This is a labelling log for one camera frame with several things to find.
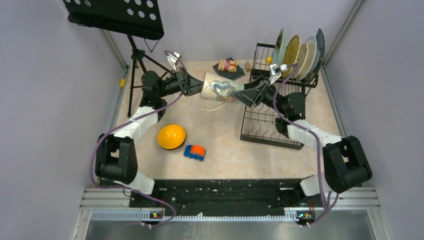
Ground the small wooden block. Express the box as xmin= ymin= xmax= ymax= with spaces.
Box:
xmin=244 ymin=61 xmax=252 ymax=72

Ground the yellow bowl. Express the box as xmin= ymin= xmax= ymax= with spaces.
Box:
xmin=157 ymin=124 xmax=187 ymax=150

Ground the wooden blocks stack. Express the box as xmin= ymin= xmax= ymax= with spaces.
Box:
xmin=217 ymin=59 xmax=238 ymax=73

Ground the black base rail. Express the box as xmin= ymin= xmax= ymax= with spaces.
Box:
xmin=79 ymin=178 xmax=382 ymax=227

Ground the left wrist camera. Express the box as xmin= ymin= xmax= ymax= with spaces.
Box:
xmin=165 ymin=50 xmax=181 ymax=71

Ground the small yellow block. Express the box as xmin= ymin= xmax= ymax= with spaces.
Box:
xmin=266 ymin=56 xmax=273 ymax=65

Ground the beige mug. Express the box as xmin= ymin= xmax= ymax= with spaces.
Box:
xmin=199 ymin=72 xmax=245 ymax=112

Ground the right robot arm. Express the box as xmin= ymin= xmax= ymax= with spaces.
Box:
xmin=231 ymin=79 xmax=373 ymax=206

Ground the yellow-rimmed patterned plate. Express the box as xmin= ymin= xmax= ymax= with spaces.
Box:
xmin=282 ymin=34 xmax=301 ymax=66

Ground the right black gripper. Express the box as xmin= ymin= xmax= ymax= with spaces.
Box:
xmin=232 ymin=75 xmax=288 ymax=116

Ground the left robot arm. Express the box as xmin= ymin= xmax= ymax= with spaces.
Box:
xmin=92 ymin=67 xmax=203 ymax=207

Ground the cream floral ceramic plate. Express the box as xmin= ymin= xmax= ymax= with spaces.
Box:
xmin=292 ymin=42 xmax=309 ymax=79

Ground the light green round plate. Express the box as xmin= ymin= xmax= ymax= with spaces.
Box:
xmin=271 ymin=28 xmax=287 ymax=66

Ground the black music stand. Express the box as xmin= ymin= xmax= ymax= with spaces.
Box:
xmin=62 ymin=0 xmax=173 ymax=118

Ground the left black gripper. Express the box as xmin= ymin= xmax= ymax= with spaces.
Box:
xmin=157 ymin=66 xmax=211 ymax=98

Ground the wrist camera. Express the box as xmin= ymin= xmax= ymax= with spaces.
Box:
xmin=165 ymin=50 xmax=181 ymax=71
xmin=269 ymin=63 xmax=288 ymax=85

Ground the teal square plate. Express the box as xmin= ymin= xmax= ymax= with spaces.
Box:
xmin=306 ymin=28 xmax=326 ymax=82

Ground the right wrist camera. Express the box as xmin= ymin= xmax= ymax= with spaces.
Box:
xmin=269 ymin=63 xmax=288 ymax=85

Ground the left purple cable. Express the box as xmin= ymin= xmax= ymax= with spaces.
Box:
xmin=89 ymin=49 xmax=190 ymax=229

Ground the blue orange toy car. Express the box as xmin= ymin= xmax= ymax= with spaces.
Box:
xmin=183 ymin=144 xmax=207 ymax=162

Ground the black wire dish rack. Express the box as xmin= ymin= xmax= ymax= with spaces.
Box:
xmin=240 ymin=43 xmax=319 ymax=150

